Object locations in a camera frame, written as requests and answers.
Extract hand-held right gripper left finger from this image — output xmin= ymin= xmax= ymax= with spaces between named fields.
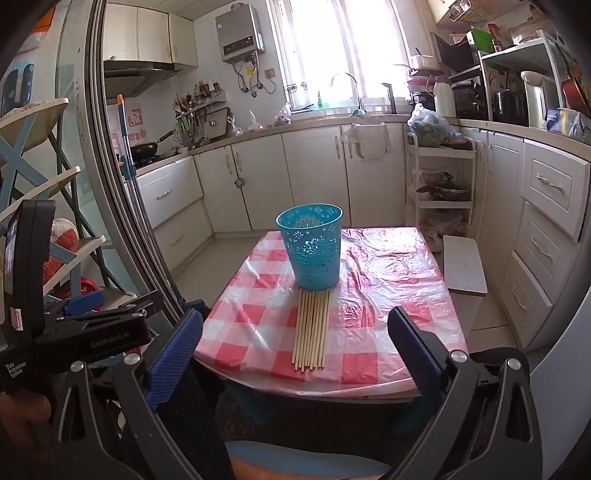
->
xmin=46 ymin=309 xmax=206 ymax=480

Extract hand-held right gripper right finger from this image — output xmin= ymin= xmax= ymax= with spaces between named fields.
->
xmin=383 ymin=306 xmax=544 ymax=480

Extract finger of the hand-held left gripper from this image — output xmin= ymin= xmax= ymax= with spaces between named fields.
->
xmin=44 ymin=290 xmax=106 ymax=320
xmin=98 ymin=290 xmax=160 ymax=320

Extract row of wooden chopsticks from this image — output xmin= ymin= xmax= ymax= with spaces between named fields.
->
xmin=292 ymin=286 xmax=332 ymax=371

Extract blue perforated plastic basket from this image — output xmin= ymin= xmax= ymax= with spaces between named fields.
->
xmin=276 ymin=203 xmax=343 ymax=291

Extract person's left hand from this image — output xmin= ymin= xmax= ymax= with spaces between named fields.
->
xmin=0 ymin=392 xmax=52 ymax=464

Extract red white checked plastic tablecloth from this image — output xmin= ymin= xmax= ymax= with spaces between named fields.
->
xmin=194 ymin=226 xmax=469 ymax=402

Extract red mesh bag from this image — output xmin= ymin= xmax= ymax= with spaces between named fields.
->
xmin=42 ymin=218 xmax=80 ymax=283

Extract white stool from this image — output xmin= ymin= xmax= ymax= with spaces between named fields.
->
xmin=442 ymin=235 xmax=488 ymax=296

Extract metal mop with blue head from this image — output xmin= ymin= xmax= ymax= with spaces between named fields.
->
xmin=117 ymin=95 xmax=155 ymax=264

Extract black wok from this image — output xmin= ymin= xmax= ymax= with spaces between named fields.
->
xmin=130 ymin=130 xmax=177 ymax=162

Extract person's leg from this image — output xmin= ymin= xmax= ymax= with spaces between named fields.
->
xmin=225 ymin=440 xmax=393 ymax=480

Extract dark pot with lid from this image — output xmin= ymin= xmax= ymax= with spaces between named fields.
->
xmin=416 ymin=182 xmax=472 ymax=202

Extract white tiered storage trolley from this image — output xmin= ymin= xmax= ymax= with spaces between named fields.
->
xmin=406 ymin=134 xmax=477 ymax=252

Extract wooden folding shelf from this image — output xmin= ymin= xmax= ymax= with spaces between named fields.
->
xmin=0 ymin=98 xmax=108 ymax=298

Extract white base cabinets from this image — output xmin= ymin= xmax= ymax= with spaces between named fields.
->
xmin=134 ymin=121 xmax=591 ymax=352

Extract hanging white plastic bag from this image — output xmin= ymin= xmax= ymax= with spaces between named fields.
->
xmin=341 ymin=122 xmax=392 ymax=160

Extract range hood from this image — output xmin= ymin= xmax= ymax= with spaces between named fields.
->
xmin=102 ymin=60 xmax=176 ymax=97

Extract plastic bag of greens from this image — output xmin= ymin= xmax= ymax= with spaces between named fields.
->
xmin=406 ymin=104 xmax=462 ymax=148

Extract small dark faucet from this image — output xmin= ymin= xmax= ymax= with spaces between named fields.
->
xmin=381 ymin=82 xmax=399 ymax=114

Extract white thermos jug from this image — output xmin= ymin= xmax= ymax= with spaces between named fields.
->
xmin=434 ymin=80 xmax=458 ymax=118

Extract black kettle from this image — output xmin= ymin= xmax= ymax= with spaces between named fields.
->
xmin=492 ymin=90 xmax=529 ymax=126

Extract chrome curved faucet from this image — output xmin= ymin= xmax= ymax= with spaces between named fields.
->
xmin=330 ymin=72 xmax=365 ymax=114

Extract white electric water boiler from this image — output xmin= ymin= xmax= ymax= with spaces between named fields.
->
xmin=521 ymin=70 xmax=561 ymax=129

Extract stacked pots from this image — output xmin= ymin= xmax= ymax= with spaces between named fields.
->
xmin=406 ymin=48 xmax=446 ymax=93

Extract grey gas water heater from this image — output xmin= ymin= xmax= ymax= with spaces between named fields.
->
xmin=215 ymin=4 xmax=266 ymax=64

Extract black microwave oven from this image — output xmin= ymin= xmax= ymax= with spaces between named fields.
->
xmin=431 ymin=32 xmax=482 ymax=75

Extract red pan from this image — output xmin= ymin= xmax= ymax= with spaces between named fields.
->
xmin=561 ymin=76 xmax=591 ymax=119

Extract white countertop shelf rack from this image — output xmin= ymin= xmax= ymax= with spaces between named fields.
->
xmin=478 ymin=37 xmax=573 ymax=126

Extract kitchen window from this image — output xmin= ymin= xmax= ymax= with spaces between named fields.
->
xmin=268 ymin=0 xmax=432 ymax=109

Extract sliding door frame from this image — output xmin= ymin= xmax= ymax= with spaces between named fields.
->
xmin=60 ymin=0 xmax=206 ymax=324

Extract red paper wall decoration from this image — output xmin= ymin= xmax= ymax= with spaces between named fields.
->
xmin=128 ymin=108 xmax=147 ymax=142

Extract wall utensil rack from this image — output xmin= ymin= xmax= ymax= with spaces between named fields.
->
xmin=173 ymin=83 xmax=230 ymax=141

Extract white wall cabinets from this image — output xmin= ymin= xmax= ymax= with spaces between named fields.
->
xmin=102 ymin=2 xmax=199 ymax=70

